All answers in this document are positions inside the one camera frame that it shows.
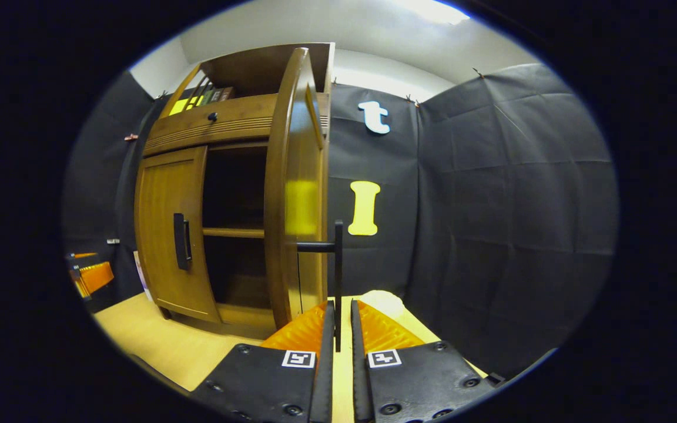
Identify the dark brown book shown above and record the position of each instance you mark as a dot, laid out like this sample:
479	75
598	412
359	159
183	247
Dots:
214	97

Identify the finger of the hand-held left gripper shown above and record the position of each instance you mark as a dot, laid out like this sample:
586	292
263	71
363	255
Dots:
83	256
94	277

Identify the wooden shoe cabinet door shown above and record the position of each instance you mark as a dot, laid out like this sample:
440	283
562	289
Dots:
300	147
162	205

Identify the pale yellow round object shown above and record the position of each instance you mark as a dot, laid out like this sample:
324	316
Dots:
382	301

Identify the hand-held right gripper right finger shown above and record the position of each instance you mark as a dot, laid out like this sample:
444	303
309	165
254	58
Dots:
361	382

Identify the wooden double-door shoe cabinet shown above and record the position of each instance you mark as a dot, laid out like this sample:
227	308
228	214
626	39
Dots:
244	67

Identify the reddish brown book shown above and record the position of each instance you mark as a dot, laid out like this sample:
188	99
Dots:
225	94

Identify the black backdrop cloth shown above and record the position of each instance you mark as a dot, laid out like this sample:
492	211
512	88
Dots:
503	205

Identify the wooden drawer with black knob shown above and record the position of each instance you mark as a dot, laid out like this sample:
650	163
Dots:
227	120

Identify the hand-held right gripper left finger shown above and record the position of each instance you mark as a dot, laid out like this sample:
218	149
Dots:
324	376

